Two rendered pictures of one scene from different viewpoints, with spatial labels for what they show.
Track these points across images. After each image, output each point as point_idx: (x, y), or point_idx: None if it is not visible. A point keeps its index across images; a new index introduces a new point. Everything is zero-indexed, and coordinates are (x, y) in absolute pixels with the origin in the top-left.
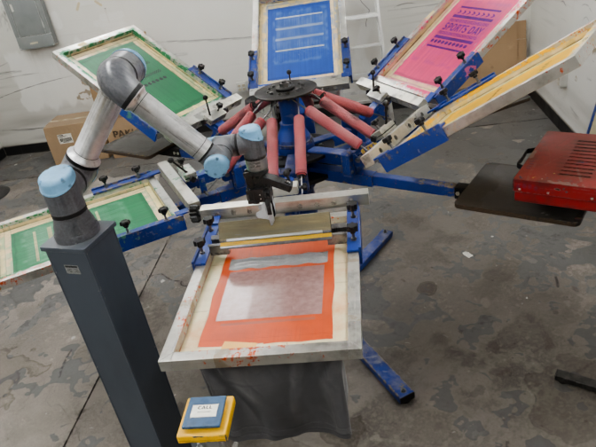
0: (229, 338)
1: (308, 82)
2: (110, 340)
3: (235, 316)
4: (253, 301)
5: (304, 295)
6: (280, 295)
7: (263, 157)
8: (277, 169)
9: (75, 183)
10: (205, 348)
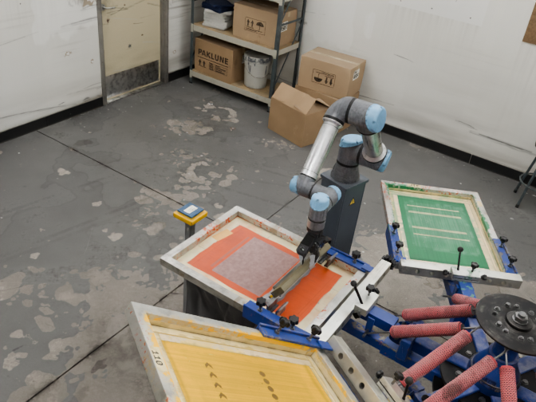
0: (234, 235)
1: (527, 347)
2: None
3: (250, 244)
4: (255, 254)
5: (236, 273)
6: (248, 265)
7: (309, 218)
8: (408, 314)
9: (345, 148)
10: (235, 226)
